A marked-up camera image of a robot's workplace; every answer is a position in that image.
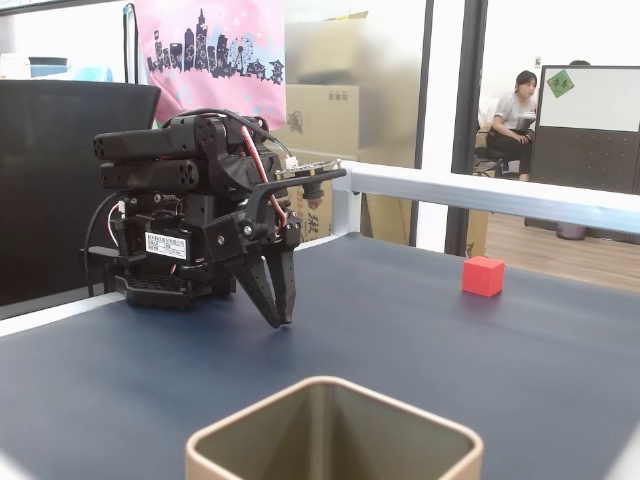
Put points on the red cube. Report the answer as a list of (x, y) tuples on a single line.
[(480, 277)]

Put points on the beige square metal container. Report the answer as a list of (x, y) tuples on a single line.
[(350, 440)]

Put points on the cardboard box with red print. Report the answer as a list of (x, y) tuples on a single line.
[(320, 220)]

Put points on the plain brown cardboard box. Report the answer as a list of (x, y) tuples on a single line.
[(325, 120)]

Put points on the pink skyline banner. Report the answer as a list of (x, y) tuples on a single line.
[(215, 30)]

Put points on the cardboard box behind frosted glass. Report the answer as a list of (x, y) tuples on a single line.
[(325, 50)]

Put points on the person's black office chair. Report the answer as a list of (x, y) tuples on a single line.
[(492, 155)]

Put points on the person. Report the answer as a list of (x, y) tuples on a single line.
[(510, 115)]

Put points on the small grey trash bin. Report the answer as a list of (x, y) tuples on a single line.
[(570, 231)]

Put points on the black partition with whiteboard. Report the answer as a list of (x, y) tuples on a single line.
[(580, 155)]

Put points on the green diamond paper sign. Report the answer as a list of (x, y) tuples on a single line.
[(560, 83)]

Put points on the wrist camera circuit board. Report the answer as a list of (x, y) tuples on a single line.
[(310, 167)]

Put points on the silver aluminium table frame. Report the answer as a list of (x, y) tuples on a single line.
[(450, 190)]

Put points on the black glass wall post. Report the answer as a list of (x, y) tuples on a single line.
[(467, 100)]

